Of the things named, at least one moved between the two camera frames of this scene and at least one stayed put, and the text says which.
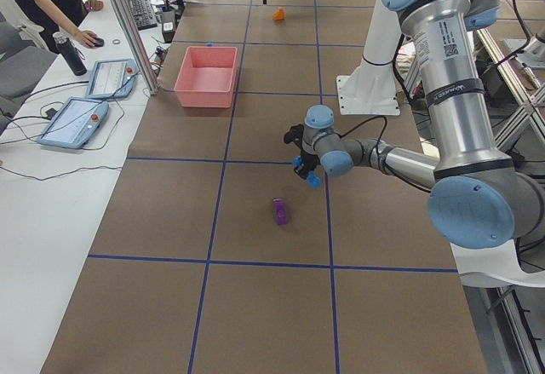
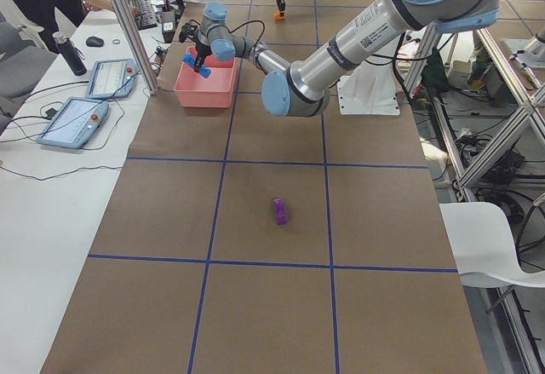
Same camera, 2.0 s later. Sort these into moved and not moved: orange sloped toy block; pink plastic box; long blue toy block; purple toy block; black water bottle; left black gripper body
Moved: long blue toy block; left black gripper body
Not moved: black water bottle; orange sloped toy block; pink plastic box; purple toy block
